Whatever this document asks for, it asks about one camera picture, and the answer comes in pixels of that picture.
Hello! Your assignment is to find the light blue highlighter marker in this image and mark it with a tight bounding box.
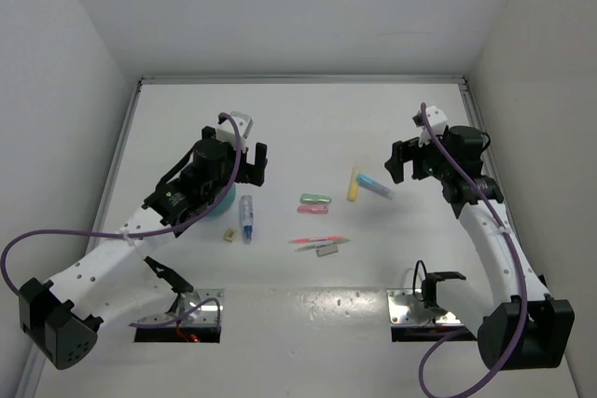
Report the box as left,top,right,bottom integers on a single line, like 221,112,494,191
356,173,395,199

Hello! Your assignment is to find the teal round organizer container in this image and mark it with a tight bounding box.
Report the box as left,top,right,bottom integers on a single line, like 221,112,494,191
205,184,236,219

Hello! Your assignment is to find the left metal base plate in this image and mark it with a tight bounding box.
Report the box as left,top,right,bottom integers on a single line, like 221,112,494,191
174,289,225,327

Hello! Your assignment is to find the grey rectangular eraser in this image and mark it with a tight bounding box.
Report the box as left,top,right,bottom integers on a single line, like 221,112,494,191
316,245,339,257

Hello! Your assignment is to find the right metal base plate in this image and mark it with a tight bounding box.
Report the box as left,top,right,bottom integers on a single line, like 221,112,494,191
386,288,461,327

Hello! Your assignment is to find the yellow highlighter marker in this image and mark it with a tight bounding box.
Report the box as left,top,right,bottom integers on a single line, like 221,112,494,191
347,166,361,202

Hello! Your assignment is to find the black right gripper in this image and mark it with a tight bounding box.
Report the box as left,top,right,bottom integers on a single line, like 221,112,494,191
385,128,453,184

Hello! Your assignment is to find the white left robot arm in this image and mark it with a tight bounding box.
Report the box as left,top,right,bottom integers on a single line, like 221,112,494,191
16,114,268,370

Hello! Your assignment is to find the blue glue stick tube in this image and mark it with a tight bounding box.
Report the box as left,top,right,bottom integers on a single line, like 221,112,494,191
239,195,254,244

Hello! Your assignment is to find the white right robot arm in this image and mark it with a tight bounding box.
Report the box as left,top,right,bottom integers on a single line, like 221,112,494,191
384,126,575,370

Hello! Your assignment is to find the green highlighter marker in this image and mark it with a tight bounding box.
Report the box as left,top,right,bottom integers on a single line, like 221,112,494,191
299,193,332,205

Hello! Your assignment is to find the small beige eraser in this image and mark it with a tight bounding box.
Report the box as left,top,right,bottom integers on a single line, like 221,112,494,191
223,228,236,242

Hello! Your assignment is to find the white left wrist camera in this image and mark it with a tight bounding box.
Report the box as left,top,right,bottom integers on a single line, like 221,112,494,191
215,111,254,145

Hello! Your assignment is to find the red thin pen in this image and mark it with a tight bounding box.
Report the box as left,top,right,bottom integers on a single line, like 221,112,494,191
289,236,344,244

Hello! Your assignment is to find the metal base plate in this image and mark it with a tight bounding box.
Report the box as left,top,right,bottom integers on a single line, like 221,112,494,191
174,289,225,327
386,288,461,327

